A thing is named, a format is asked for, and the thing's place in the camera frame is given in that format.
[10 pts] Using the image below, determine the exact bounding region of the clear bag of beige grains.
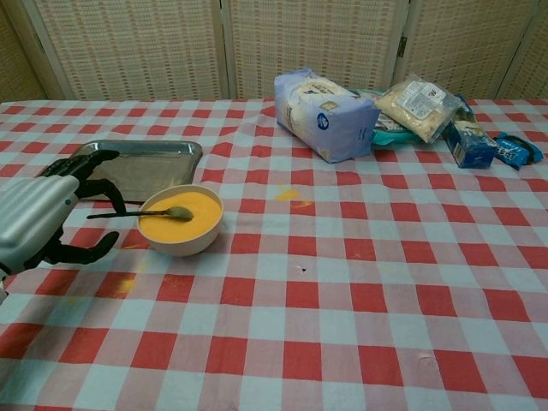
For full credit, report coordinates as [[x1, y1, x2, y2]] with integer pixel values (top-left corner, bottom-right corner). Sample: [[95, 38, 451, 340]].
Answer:
[[374, 73, 458, 144]]

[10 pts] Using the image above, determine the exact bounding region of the grey printed snack packet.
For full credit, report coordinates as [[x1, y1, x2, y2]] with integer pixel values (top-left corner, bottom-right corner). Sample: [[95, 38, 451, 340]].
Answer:
[[375, 114, 406, 133]]

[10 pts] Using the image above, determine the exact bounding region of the woven folding screen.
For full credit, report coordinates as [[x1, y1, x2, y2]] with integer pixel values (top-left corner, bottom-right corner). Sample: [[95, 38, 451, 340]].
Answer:
[[0, 0, 548, 104]]

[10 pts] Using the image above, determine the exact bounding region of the beige bowl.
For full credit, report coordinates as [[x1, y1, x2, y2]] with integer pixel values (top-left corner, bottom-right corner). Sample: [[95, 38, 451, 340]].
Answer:
[[136, 184, 224, 258]]

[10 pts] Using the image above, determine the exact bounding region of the small blue snack packet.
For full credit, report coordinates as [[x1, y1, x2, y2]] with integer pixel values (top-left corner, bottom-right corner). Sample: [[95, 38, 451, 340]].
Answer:
[[491, 133, 543, 170]]

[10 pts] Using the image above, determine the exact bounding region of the rectangular metal tray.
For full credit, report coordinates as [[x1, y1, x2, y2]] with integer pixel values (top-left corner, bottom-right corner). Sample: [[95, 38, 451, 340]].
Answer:
[[40, 140, 203, 203]]

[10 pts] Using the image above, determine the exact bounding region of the red white checkered tablecloth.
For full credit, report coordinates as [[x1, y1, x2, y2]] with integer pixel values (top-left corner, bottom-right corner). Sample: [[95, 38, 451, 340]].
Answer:
[[0, 97, 548, 411]]

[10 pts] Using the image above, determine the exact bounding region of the blue cookie box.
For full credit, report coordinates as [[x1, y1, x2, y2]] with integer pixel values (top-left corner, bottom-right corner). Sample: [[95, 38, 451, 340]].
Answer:
[[442, 94, 497, 169]]

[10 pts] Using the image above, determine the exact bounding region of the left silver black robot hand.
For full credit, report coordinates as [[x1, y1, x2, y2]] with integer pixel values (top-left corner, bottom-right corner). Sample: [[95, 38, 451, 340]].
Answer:
[[0, 149, 128, 275]]

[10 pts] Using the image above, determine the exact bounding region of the teal snack packet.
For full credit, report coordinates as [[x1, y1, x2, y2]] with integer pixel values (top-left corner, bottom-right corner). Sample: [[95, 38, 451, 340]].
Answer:
[[354, 88, 423, 147]]

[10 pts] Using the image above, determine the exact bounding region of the metal spoon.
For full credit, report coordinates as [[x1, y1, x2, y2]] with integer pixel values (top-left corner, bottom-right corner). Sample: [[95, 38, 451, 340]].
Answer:
[[86, 205, 194, 223]]

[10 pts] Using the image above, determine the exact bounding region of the light purple flour bag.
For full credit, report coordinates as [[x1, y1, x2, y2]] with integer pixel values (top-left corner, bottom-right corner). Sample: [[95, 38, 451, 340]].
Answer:
[[273, 68, 381, 164]]

